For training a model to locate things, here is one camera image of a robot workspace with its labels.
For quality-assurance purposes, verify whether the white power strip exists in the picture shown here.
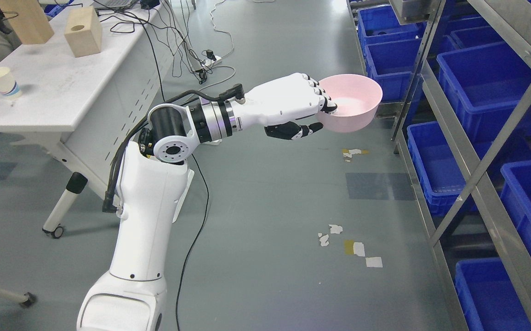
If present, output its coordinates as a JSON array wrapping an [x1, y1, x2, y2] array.
[[201, 50, 223, 70]]

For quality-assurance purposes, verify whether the tall wooden block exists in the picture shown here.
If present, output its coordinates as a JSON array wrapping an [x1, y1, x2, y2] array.
[[0, 0, 54, 45]]

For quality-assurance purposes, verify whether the steel shelf rack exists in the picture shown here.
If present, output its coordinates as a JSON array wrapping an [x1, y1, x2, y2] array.
[[349, 0, 531, 331]]

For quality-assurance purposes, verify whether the paper cup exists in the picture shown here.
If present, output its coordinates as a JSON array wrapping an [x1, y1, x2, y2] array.
[[0, 67, 23, 100]]

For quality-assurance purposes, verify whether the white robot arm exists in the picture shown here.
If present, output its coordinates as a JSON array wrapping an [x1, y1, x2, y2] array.
[[76, 84, 245, 331]]

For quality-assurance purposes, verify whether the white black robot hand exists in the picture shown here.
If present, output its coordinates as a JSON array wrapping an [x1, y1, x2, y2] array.
[[230, 73, 337, 140]]

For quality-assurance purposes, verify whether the wooden block with hole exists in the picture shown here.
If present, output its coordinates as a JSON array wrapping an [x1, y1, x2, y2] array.
[[65, 6, 102, 58]]

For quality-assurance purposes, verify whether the white desk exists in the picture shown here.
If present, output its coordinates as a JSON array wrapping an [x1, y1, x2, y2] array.
[[0, 0, 188, 239]]

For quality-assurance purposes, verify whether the pink plastic bowl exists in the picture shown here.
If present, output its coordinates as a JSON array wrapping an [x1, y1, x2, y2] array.
[[316, 74, 383, 133]]

